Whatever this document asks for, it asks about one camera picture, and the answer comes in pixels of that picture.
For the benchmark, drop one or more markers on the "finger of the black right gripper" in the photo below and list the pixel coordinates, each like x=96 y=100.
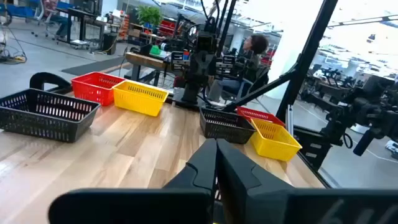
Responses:
x=210 y=67
x=197 y=67

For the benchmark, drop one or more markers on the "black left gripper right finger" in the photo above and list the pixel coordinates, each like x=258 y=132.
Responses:
x=242 y=186

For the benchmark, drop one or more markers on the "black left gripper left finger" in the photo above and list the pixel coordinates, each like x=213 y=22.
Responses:
x=192 y=177

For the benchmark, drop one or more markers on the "yellow plastic slotted basket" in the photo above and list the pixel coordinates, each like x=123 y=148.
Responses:
x=273 y=146
x=136 y=102

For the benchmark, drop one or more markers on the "black plastic slotted basket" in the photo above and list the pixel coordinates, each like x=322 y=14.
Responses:
x=46 y=124
x=224 y=132

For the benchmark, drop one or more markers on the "red plastic slotted basket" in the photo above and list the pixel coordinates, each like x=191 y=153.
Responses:
x=90 y=91
x=264 y=115

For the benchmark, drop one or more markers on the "black neighbouring robot arm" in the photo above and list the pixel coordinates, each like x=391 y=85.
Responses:
x=373 y=115

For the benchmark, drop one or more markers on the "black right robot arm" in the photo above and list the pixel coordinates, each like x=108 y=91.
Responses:
x=191 y=93

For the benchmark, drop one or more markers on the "red storage bins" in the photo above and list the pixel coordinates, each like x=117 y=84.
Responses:
x=168 y=28

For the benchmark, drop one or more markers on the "wooden workbench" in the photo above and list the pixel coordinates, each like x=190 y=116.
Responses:
x=143 y=59

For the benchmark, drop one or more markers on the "person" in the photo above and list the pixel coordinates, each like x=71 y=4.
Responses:
x=256 y=43
x=60 y=21

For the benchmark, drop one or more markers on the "black office chair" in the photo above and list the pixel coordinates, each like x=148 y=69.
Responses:
x=261 y=77

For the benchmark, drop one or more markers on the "large leafy green plant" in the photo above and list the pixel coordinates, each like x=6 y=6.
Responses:
x=149 y=15

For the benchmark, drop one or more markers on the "dark floor mat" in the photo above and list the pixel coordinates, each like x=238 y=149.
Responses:
x=93 y=66

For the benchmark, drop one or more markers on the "black standing desk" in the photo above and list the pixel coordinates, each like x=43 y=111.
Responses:
x=81 y=29

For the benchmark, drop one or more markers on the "blue storage shelving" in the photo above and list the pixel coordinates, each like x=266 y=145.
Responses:
x=18 y=11

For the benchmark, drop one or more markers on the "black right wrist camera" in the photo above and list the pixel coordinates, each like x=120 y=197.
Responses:
x=206 y=42

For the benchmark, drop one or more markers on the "black aluminium rig frame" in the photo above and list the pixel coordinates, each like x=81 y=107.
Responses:
x=306 y=62

